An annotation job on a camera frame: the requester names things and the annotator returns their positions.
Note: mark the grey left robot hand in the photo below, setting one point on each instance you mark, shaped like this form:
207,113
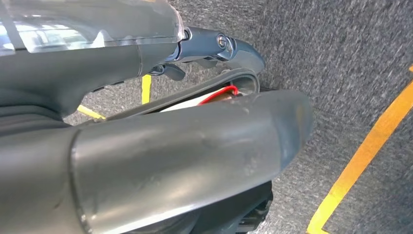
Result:
180,155

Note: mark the yellow floor tape square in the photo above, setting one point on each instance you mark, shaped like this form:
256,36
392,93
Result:
146,90
355,161

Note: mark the left robot arm grey sleeve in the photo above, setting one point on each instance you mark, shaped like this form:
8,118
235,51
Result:
32,177

